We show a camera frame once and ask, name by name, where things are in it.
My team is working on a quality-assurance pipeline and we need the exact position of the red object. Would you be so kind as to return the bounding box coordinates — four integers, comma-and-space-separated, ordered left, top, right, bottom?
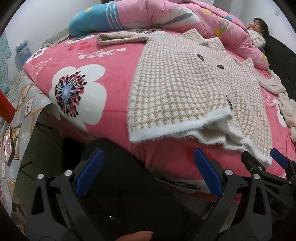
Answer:
0, 89, 16, 123

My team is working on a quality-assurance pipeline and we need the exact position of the white fluffy blanket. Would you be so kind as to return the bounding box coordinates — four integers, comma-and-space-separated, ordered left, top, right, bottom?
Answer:
269, 70, 296, 142

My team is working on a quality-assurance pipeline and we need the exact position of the light teal cushion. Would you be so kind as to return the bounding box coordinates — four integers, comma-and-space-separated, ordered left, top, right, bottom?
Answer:
0, 31, 12, 92

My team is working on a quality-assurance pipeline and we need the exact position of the grey pillow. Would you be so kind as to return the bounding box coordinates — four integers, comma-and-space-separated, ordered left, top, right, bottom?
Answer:
42, 27, 71, 47

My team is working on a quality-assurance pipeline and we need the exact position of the beige white knitted sweater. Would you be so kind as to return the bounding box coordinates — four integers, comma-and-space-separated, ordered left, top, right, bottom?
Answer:
97, 29, 287, 168

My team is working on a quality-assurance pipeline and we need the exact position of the pink floral bed sheet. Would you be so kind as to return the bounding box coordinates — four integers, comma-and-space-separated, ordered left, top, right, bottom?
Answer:
23, 29, 296, 202

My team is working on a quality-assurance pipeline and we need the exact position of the person's foot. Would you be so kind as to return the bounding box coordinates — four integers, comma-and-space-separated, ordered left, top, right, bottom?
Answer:
119, 231, 154, 241

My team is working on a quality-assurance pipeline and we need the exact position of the pink printed quilt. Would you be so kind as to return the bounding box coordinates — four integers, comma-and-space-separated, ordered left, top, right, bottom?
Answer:
69, 0, 270, 70

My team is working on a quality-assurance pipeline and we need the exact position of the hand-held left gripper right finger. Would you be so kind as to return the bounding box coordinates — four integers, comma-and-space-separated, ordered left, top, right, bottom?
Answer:
185, 148, 278, 241

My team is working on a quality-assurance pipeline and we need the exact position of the plastic water bottle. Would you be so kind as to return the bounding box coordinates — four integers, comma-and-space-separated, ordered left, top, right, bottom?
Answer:
15, 40, 33, 65

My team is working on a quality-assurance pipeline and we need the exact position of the black headboard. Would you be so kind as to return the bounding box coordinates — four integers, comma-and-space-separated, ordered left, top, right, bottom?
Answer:
264, 35, 296, 98

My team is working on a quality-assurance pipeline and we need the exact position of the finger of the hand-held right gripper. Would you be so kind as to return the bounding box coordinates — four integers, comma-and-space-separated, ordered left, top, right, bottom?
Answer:
241, 151, 289, 186
270, 148, 296, 179

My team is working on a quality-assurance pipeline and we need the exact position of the person's black trouser leg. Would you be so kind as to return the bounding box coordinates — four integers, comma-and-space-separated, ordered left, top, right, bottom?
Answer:
62, 138, 204, 241

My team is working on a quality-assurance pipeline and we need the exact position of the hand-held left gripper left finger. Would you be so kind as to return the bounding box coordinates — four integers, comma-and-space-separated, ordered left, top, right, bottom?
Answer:
25, 149, 121, 241

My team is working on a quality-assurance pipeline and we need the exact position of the smartphone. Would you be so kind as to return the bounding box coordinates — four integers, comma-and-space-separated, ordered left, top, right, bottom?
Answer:
3, 125, 16, 167

